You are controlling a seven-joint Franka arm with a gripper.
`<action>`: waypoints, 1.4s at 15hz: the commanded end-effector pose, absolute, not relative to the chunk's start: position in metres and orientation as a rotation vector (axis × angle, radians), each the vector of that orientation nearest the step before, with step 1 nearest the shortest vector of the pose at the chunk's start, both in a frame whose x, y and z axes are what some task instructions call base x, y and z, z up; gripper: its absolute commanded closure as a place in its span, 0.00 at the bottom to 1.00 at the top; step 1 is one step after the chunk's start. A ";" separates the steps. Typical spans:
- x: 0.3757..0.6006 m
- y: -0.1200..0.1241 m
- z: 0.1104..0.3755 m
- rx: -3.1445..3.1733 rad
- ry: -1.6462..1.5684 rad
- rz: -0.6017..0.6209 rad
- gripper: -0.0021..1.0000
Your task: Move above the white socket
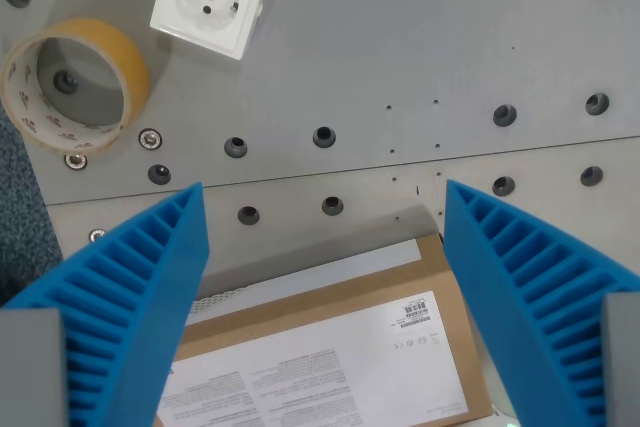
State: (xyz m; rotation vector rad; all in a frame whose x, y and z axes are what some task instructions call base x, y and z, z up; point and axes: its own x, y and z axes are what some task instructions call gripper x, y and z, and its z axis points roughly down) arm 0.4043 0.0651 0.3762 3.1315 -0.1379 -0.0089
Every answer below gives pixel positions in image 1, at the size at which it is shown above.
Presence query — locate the white wall socket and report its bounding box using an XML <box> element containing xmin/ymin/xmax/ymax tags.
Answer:
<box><xmin>149</xmin><ymin>0</ymin><xmax>275</xmax><ymax>62</ymax></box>

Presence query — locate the white printed box label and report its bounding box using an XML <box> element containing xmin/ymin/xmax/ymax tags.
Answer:
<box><xmin>156</xmin><ymin>289</ymin><xmax>469</xmax><ymax>427</ymax></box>

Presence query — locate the brown cardboard box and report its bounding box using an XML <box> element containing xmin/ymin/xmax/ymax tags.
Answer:
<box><xmin>154</xmin><ymin>231</ymin><xmax>497</xmax><ymax>427</ymax></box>

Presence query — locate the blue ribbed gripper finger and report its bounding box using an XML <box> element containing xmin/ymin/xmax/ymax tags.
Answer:
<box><xmin>0</xmin><ymin>181</ymin><xmax>211</xmax><ymax>427</ymax></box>
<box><xmin>441</xmin><ymin>178</ymin><xmax>640</xmax><ymax>427</ymax></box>

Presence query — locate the grey table hole bushing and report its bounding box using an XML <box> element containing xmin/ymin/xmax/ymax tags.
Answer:
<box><xmin>585</xmin><ymin>92</ymin><xmax>611</xmax><ymax>116</ymax></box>
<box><xmin>579</xmin><ymin>165</ymin><xmax>605</xmax><ymax>187</ymax></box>
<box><xmin>491</xmin><ymin>103</ymin><xmax>518</xmax><ymax>129</ymax></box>
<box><xmin>491</xmin><ymin>175</ymin><xmax>517</xmax><ymax>198</ymax></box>

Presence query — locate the brown packing tape roll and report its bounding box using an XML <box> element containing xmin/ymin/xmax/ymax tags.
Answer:
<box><xmin>0</xmin><ymin>16</ymin><xmax>151</xmax><ymax>155</ymax></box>

